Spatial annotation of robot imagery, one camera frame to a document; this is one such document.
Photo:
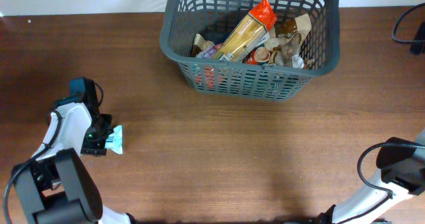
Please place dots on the beige brown grain bag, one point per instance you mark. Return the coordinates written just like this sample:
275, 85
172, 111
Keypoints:
282, 45

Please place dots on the orange spaghetti packet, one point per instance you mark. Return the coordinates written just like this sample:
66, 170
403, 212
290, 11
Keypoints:
247, 34

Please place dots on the green Nescafe coffee bag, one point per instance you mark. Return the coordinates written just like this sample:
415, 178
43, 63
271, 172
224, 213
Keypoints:
250, 58

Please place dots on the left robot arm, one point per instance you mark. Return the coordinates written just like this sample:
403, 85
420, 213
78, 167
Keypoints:
53, 185

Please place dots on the multicolour Kleenex tissue pack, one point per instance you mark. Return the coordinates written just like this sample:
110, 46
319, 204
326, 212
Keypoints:
209, 52

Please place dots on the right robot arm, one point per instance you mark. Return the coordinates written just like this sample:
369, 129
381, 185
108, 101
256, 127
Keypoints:
399, 176

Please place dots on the grey plastic lattice basket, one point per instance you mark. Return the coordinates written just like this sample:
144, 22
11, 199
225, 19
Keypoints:
215, 20

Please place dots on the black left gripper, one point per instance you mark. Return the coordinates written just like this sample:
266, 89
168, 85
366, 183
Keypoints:
97, 145

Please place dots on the light green wet wipes pack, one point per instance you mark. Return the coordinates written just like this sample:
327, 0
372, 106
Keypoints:
114, 141

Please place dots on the beige white rice bag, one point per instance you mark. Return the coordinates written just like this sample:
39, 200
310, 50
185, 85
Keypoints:
200, 44

